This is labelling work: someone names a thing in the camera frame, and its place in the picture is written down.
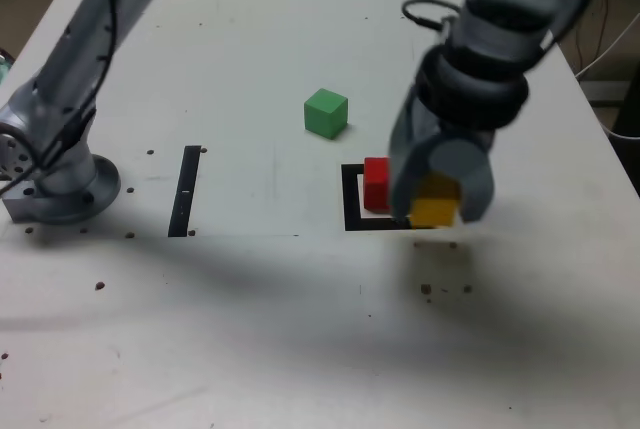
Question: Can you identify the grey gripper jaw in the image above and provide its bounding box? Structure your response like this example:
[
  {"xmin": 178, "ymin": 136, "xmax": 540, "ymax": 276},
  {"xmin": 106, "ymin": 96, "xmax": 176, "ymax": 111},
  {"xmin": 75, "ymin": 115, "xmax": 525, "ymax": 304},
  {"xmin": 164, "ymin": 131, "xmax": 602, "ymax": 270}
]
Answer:
[
  {"xmin": 388, "ymin": 83, "xmax": 444, "ymax": 223},
  {"xmin": 428, "ymin": 128, "xmax": 497, "ymax": 224}
]

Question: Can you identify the red cube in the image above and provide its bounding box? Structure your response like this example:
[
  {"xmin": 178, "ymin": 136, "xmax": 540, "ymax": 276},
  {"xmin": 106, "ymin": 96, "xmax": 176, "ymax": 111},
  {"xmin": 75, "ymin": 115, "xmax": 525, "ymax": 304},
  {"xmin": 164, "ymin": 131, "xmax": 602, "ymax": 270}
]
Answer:
[{"xmin": 363, "ymin": 156, "xmax": 393, "ymax": 214}]

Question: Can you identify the yellow cube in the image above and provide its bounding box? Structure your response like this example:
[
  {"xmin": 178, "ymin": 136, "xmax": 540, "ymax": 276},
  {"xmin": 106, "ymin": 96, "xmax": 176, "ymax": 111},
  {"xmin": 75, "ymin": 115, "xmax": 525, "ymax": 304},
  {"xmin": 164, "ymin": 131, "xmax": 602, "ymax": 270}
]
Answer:
[{"xmin": 408, "ymin": 172, "xmax": 462, "ymax": 229}]

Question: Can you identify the green cube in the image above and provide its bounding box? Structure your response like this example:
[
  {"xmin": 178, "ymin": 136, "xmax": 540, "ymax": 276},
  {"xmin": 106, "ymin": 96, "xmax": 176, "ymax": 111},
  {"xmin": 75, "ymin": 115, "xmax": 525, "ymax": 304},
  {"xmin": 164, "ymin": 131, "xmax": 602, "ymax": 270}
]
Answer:
[{"xmin": 303, "ymin": 87, "xmax": 350, "ymax": 141}]

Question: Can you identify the black tape square outline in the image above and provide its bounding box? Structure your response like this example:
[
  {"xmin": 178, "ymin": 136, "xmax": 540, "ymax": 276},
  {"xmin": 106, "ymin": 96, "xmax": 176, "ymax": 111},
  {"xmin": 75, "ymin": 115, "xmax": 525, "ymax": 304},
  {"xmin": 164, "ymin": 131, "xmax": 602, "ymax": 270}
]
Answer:
[{"xmin": 340, "ymin": 162, "xmax": 419, "ymax": 233}]

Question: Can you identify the black tape strip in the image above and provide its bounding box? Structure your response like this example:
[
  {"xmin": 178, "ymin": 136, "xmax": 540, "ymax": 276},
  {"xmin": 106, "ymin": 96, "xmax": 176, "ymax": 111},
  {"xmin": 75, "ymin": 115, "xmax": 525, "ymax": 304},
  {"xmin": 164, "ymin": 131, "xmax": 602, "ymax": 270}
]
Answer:
[{"xmin": 167, "ymin": 145, "xmax": 203, "ymax": 238}]

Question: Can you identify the thin black cable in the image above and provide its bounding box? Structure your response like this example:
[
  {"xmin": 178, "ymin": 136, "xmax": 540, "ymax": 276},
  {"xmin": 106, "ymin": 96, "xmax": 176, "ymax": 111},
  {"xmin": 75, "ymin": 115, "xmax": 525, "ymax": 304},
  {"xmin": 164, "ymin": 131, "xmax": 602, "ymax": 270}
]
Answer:
[{"xmin": 573, "ymin": 0, "xmax": 611, "ymax": 73}]

